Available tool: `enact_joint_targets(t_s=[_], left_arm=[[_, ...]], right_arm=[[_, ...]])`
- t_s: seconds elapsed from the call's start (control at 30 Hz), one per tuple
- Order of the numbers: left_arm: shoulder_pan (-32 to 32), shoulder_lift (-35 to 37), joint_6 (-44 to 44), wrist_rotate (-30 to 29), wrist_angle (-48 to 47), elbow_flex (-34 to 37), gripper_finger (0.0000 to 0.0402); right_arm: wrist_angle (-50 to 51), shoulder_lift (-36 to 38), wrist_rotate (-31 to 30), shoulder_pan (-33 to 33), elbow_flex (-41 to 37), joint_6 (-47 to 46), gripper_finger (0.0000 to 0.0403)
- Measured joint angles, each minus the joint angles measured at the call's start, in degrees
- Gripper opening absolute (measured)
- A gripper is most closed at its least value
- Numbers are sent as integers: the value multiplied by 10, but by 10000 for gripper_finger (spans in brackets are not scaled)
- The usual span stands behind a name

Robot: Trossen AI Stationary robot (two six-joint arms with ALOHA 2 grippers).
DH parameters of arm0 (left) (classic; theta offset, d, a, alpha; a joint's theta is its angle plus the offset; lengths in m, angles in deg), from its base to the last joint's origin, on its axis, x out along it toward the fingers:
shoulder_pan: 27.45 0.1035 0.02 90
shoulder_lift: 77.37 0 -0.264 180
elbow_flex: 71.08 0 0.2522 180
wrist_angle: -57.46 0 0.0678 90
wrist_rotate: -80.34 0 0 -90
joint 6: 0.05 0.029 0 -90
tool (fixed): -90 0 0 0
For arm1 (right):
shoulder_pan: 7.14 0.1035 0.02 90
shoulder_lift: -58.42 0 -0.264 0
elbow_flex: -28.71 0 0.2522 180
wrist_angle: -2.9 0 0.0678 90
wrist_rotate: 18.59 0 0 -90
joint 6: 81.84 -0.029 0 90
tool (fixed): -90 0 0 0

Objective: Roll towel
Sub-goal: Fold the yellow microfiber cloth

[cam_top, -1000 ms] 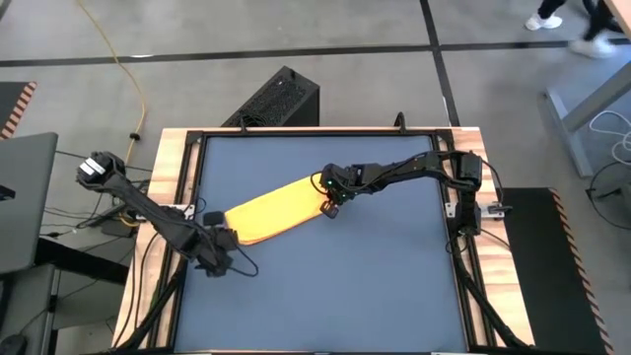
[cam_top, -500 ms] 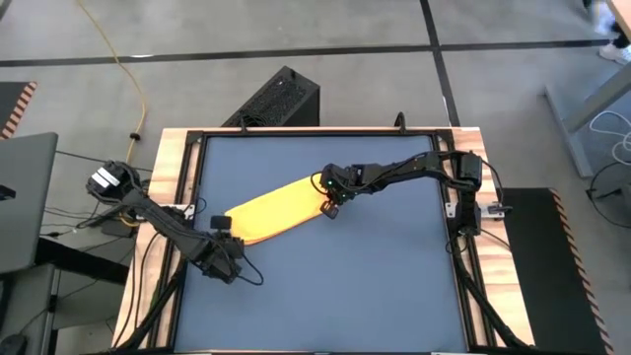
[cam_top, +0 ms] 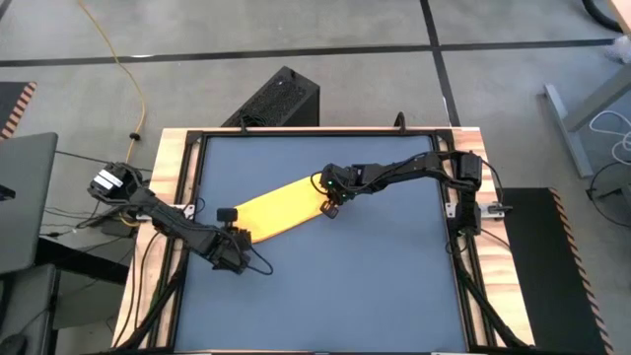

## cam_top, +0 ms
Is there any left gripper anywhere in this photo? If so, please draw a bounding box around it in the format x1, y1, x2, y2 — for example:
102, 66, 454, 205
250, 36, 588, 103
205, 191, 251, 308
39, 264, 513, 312
206, 208, 253, 275

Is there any orange towel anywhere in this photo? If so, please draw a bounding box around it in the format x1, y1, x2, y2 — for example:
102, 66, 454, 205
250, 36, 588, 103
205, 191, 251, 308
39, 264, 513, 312
232, 176, 330, 245

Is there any grey-blue table mat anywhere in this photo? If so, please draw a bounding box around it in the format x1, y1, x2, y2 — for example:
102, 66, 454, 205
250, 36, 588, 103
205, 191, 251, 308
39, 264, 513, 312
175, 135, 469, 352

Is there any black computer tower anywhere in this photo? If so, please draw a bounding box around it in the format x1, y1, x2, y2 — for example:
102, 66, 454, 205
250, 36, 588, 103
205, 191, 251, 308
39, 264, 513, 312
221, 65, 321, 128

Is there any wooden table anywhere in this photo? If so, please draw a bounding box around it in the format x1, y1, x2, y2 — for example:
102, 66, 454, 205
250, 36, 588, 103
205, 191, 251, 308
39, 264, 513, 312
111, 126, 536, 354

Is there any black shelf board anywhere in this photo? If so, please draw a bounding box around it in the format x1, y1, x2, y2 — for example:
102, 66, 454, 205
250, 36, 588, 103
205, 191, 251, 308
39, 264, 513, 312
35, 236, 131, 286

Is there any grey cabinet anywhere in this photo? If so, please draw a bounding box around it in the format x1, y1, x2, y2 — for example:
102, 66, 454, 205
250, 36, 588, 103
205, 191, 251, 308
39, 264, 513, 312
0, 263, 60, 355

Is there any black hazard-striped floor mat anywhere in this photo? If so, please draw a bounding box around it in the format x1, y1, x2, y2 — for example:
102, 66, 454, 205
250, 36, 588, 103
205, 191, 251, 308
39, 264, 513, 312
495, 186, 615, 355
0, 81, 38, 140

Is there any grey desk leg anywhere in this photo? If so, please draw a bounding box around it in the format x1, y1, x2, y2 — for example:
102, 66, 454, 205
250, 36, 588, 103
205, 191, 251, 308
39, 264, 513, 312
543, 61, 631, 179

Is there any wooden desk corner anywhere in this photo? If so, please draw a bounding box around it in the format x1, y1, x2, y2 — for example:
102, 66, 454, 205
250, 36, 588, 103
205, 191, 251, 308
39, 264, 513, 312
606, 0, 631, 38

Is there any black table frame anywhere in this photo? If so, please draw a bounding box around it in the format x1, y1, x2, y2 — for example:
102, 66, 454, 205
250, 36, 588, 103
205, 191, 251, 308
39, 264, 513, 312
165, 128, 494, 355

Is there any yellow floor cable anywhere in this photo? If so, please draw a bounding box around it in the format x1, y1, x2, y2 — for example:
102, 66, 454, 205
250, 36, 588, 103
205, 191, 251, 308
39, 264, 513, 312
77, 0, 148, 228

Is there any black floor cable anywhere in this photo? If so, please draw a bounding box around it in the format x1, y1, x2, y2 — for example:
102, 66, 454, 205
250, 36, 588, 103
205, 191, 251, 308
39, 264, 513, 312
585, 161, 631, 232

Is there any white cable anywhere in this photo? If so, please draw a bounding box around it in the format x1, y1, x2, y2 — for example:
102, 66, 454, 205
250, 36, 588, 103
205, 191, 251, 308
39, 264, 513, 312
589, 108, 631, 168

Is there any black hose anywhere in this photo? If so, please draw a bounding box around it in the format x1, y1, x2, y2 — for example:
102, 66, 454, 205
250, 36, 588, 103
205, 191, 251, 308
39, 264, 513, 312
582, 0, 626, 35

